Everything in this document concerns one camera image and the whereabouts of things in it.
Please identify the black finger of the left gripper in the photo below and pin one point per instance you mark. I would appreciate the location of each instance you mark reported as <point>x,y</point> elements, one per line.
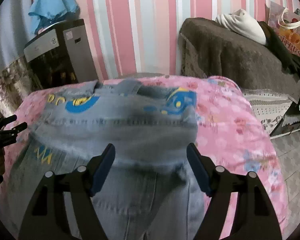
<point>7,120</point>
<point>8,137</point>

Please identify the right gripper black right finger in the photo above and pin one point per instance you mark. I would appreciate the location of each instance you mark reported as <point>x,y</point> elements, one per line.
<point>254,218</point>

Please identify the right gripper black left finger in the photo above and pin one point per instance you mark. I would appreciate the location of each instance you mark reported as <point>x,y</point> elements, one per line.
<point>45,216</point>

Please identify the floral beige curtain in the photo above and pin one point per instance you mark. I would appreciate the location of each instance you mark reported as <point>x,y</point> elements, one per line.
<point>17,81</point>

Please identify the pink floral bed sheet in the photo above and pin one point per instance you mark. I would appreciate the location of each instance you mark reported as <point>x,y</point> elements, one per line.
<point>228,132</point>

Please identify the grey black water dispenser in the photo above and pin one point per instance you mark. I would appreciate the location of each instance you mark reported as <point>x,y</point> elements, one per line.
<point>60,55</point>

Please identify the dark low side table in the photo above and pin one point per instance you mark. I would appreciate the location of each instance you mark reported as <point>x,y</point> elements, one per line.
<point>289,124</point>

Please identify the white dotted floral sofa skirt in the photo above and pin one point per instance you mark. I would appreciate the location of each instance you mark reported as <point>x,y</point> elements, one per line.
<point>268,106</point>

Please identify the blue cloth on dispenser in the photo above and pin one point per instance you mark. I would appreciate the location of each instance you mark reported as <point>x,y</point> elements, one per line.
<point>44,13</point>

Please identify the dark brown garment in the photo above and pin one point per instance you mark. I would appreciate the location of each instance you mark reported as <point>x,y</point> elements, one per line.
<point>290,62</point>

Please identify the brown fuzzy sofa cover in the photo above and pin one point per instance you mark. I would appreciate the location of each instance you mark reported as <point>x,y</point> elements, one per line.
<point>211,50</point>

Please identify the white folded garment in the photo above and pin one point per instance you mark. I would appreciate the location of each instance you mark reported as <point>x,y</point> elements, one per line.
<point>243,24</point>

